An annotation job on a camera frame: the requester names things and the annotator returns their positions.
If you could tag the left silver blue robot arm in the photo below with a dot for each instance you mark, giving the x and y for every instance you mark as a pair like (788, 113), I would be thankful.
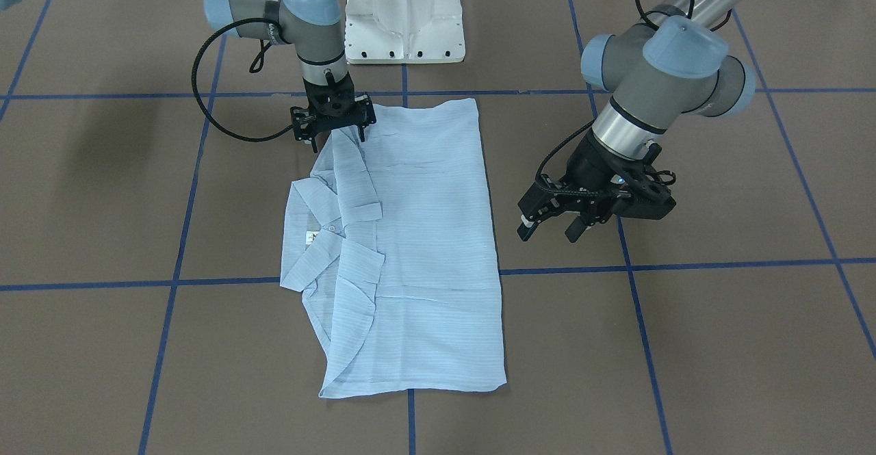
(669, 63)

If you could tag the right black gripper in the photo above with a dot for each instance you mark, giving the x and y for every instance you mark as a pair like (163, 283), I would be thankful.
(302, 122)

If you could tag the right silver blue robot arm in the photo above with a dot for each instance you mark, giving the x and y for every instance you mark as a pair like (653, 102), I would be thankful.
(316, 31)

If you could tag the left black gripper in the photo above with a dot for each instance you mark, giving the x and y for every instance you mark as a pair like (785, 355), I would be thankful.
(588, 162)

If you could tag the light blue button shirt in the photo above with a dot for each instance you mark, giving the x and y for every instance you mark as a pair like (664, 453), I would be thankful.
(390, 243)

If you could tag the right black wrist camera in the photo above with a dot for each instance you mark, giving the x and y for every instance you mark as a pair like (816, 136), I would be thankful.
(644, 191)

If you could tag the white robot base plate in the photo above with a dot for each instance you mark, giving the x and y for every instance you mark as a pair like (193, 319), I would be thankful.
(404, 32)

